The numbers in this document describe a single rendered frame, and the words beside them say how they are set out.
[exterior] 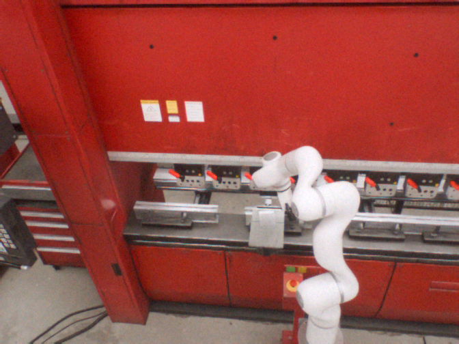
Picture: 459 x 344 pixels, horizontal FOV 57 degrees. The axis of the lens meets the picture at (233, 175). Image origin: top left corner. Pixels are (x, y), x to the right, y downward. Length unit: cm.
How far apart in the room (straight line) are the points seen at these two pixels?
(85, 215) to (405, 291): 191
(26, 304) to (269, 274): 190
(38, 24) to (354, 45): 122
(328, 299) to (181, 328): 173
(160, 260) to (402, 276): 144
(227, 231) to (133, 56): 112
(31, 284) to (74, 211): 144
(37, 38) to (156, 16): 46
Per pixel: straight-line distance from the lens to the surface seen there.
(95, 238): 251
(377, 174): 220
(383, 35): 181
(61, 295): 357
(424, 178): 227
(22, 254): 204
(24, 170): 311
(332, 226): 144
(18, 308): 365
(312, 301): 157
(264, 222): 232
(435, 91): 198
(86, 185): 221
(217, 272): 268
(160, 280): 287
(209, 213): 245
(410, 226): 253
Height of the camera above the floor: 272
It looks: 41 degrees down
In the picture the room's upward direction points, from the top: 4 degrees counter-clockwise
